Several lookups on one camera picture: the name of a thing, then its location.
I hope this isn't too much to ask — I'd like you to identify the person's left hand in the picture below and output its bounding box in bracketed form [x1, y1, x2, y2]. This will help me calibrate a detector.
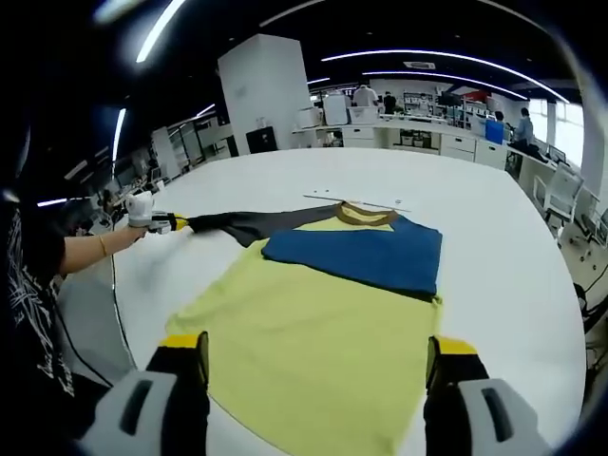
[118, 220, 149, 244]

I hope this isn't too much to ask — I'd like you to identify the ceiling light strip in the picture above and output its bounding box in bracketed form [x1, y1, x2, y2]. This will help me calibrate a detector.
[321, 48, 571, 104]
[136, 0, 187, 64]
[362, 70, 529, 102]

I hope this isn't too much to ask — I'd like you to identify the white cabinet row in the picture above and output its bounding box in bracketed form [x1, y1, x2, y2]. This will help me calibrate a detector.
[292, 121, 512, 171]

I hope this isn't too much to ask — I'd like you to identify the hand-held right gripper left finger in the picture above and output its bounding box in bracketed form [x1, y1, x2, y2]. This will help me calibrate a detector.
[78, 331, 211, 456]

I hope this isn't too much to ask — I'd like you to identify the blue storage bin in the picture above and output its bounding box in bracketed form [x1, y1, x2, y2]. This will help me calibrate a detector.
[484, 118, 506, 144]

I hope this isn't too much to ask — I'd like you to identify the yellow long-sleeved garment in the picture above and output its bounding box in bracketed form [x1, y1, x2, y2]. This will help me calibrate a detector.
[164, 199, 446, 456]

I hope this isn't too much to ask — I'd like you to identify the white office chair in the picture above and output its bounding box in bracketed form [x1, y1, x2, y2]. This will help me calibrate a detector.
[533, 162, 585, 225]

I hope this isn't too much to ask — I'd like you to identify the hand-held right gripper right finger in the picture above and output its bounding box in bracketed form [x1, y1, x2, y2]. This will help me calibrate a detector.
[424, 334, 552, 456]

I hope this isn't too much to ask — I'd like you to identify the black cabinet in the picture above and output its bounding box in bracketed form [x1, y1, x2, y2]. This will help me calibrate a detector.
[245, 126, 277, 155]

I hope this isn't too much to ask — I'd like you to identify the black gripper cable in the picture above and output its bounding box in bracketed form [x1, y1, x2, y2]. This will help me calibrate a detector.
[109, 251, 140, 371]

